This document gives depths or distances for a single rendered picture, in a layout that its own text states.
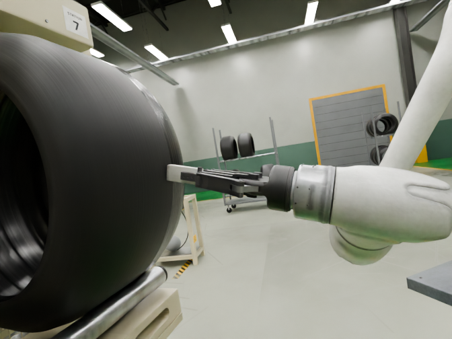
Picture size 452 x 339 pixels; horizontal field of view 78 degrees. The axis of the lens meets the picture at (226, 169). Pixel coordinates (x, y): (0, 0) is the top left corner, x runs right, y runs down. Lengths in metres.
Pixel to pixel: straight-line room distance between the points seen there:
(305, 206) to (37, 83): 0.43
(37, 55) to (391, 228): 0.57
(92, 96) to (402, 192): 0.46
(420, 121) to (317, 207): 0.30
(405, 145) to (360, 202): 0.25
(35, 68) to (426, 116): 0.66
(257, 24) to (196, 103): 4.02
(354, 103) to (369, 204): 11.69
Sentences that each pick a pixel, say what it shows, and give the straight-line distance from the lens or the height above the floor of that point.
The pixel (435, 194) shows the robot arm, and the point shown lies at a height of 1.07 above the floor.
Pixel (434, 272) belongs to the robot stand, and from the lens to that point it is 1.27.
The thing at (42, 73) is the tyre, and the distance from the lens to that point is 0.51.
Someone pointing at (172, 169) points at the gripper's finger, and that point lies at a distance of 0.53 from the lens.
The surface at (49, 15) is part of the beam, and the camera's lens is 1.12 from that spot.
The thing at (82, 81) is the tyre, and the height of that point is 1.31.
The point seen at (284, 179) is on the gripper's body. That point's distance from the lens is 0.43.
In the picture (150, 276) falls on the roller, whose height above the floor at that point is 0.92.
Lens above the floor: 1.15
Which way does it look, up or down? 2 degrees down
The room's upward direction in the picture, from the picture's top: 9 degrees counter-clockwise
